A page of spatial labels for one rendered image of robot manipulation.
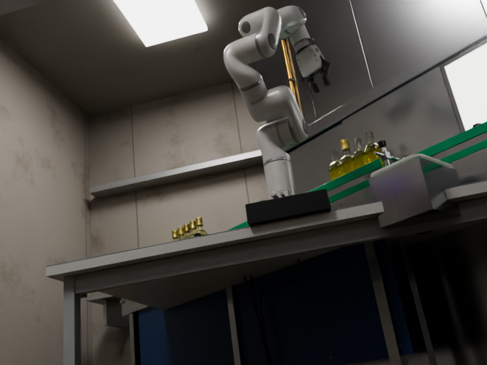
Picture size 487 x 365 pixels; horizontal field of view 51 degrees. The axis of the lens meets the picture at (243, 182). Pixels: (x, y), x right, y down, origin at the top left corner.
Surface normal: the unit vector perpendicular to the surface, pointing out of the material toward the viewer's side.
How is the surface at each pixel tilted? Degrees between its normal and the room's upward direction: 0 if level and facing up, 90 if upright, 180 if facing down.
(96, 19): 180
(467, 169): 90
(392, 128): 90
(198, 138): 90
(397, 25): 90
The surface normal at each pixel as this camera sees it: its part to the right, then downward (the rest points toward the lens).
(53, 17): 0.13, 0.92
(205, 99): -0.23, -0.33
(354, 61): -0.75, -0.15
